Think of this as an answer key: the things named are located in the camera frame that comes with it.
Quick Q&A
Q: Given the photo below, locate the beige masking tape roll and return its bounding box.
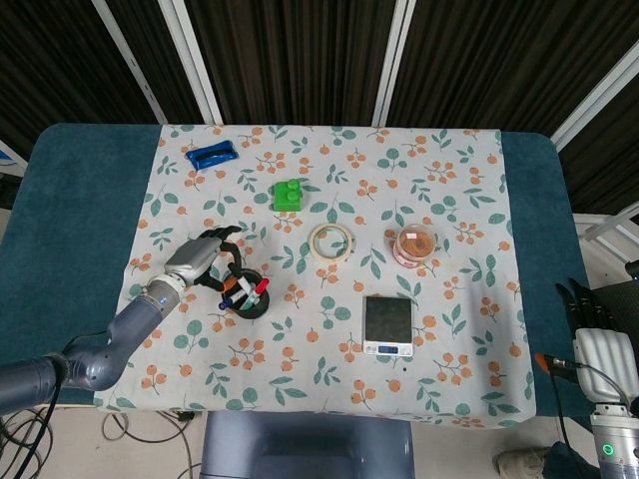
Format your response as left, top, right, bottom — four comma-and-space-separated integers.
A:
308, 223, 356, 262

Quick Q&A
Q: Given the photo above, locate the red capped marker pen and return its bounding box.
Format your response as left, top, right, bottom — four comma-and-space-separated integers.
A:
247, 277, 272, 306

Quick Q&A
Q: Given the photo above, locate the silver digital kitchen scale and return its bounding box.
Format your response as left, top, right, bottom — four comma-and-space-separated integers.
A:
361, 294, 416, 356

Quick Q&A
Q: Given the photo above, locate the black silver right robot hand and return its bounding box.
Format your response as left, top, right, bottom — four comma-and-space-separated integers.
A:
555, 277, 639, 406

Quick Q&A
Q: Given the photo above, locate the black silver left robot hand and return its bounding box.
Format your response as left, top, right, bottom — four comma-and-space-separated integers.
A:
163, 225, 247, 293

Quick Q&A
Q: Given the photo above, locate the white frame post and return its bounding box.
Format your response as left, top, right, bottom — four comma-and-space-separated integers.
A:
550, 38, 639, 152
158, 0, 224, 125
370, 0, 417, 128
91, 0, 168, 125

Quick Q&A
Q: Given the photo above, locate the black pen holder cup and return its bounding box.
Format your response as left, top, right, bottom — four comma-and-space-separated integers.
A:
220, 267, 271, 320

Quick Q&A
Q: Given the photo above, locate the teal table cover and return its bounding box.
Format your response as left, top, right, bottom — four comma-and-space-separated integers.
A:
0, 123, 596, 419

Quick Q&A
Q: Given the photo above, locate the white sneaker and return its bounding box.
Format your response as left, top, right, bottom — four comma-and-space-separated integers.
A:
492, 446, 551, 479

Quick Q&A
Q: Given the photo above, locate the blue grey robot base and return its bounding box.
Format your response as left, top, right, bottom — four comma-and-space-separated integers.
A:
199, 411, 416, 479

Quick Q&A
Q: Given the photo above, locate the grey floor cable loop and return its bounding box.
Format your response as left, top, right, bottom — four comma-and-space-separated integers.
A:
101, 409, 204, 479

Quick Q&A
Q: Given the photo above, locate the orange tipped black clamp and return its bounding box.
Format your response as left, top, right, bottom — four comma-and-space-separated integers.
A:
533, 351, 585, 385

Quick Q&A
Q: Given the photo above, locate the floral print tablecloth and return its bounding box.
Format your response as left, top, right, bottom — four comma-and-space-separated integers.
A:
93, 123, 538, 430

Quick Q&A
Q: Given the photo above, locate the blue whiteboard eraser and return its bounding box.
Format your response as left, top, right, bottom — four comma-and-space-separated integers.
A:
185, 140, 239, 171

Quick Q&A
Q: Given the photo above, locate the black cable with metal plug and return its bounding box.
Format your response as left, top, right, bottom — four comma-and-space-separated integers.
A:
544, 353, 631, 408

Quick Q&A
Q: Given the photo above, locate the white aluminium rail frame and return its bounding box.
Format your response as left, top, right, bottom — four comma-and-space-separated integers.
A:
572, 202, 639, 265

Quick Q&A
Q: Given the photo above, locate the green toy building block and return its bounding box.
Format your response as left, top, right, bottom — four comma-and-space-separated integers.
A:
273, 178, 308, 213

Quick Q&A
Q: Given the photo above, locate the clear plastic snack jar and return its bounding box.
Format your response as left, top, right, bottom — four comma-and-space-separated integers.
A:
392, 224, 435, 267

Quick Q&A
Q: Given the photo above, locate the black floor cable bundle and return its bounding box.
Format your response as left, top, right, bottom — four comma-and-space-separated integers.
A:
0, 403, 64, 479

